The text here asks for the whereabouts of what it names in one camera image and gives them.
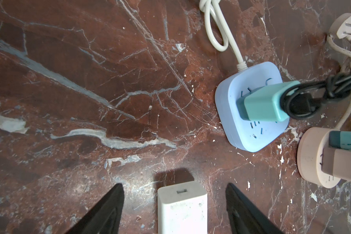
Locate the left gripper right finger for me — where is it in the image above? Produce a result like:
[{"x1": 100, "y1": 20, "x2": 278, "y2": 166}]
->
[{"x1": 225, "y1": 183, "x2": 282, "y2": 234}]

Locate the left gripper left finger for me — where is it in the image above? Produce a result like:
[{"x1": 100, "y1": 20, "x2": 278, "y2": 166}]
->
[{"x1": 67, "y1": 183, "x2": 124, "y2": 234}]

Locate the white charger plug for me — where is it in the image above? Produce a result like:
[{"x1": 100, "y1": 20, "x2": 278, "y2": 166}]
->
[{"x1": 158, "y1": 181, "x2": 208, "y2": 234}]

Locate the pink charger plug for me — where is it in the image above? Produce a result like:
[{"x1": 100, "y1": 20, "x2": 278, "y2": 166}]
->
[{"x1": 321, "y1": 147, "x2": 351, "y2": 182}]

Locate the black usb cable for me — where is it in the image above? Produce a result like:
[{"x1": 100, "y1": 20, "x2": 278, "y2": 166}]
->
[{"x1": 279, "y1": 59, "x2": 351, "y2": 121}]

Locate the teal charger plug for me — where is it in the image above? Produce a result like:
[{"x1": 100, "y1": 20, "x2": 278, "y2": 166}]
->
[
  {"x1": 237, "y1": 81, "x2": 300, "y2": 122},
  {"x1": 329, "y1": 131, "x2": 351, "y2": 151}
]

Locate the blue square power strip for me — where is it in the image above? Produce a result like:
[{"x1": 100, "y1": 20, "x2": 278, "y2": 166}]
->
[{"x1": 214, "y1": 62, "x2": 290, "y2": 153}]

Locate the pink round power strip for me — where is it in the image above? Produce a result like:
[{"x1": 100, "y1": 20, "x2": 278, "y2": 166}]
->
[{"x1": 296, "y1": 127, "x2": 341, "y2": 189}]

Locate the white power strip cord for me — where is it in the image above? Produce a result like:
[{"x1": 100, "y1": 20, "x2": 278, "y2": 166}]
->
[{"x1": 198, "y1": 0, "x2": 249, "y2": 71}]

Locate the pink power strip cord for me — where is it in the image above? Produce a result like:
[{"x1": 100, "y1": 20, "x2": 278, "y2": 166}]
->
[{"x1": 326, "y1": 13, "x2": 351, "y2": 129}]

